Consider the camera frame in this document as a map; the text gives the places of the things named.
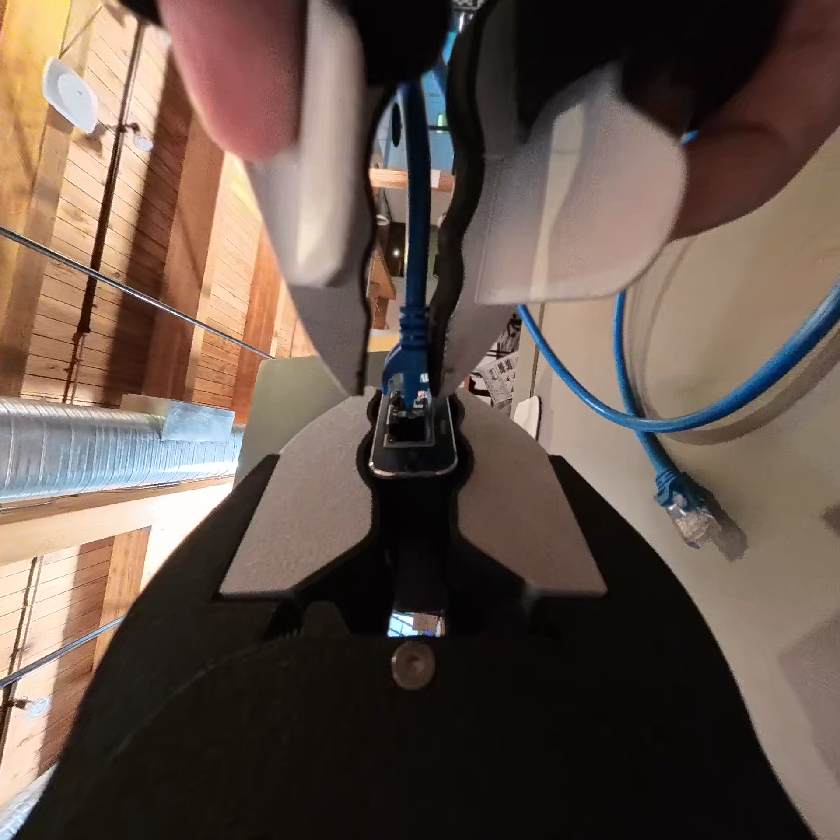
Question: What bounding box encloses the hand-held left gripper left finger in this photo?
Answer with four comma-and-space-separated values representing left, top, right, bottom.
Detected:
218, 387, 391, 636

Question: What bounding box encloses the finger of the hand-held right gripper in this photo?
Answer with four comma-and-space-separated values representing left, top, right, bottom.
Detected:
248, 0, 380, 396
428, 13, 689, 403

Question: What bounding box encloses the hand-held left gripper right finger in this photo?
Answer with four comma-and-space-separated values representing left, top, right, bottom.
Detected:
445, 387, 608, 636

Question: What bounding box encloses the blue ethernet cable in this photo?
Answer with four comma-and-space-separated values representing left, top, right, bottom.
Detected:
381, 79, 840, 549

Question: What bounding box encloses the black ethernet adapter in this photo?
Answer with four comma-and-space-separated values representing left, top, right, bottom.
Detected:
366, 387, 460, 618

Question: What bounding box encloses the person's right hand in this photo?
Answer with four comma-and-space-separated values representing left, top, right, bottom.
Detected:
161, 0, 840, 238

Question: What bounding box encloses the thin metal ceiling rod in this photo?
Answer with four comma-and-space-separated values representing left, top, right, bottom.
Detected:
0, 616, 126, 689
0, 226, 273, 361

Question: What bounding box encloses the white ceiling device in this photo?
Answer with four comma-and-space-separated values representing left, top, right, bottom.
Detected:
42, 58, 101, 132

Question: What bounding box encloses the silver ventilation duct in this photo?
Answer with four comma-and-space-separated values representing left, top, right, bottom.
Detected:
0, 394, 245, 506

